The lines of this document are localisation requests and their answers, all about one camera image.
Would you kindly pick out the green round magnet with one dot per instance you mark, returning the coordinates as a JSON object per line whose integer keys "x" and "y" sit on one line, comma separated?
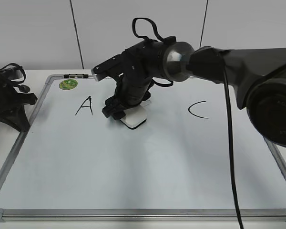
{"x": 68, "y": 84}

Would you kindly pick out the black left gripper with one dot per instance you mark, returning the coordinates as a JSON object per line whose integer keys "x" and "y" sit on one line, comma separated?
{"x": 14, "y": 93}

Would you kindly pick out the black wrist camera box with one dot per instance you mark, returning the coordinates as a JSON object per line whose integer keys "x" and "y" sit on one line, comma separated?
{"x": 109, "y": 68}

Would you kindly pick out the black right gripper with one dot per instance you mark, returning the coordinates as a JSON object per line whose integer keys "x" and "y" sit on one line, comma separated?
{"x": 142, "y": 67}

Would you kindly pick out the white board with grey frame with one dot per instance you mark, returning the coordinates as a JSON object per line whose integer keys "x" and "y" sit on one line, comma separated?
{"x": 76, "y": 164}

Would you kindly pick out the black grey hanger clip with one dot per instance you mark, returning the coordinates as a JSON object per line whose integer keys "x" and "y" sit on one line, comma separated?
{"x": 67, "y": 76}

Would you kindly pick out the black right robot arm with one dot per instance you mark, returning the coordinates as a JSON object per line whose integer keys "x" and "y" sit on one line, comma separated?
{"x": 258, "y": 77}

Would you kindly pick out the white board eraser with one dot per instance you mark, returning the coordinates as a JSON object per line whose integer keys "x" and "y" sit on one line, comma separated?
{"x": 134, "y": 117}

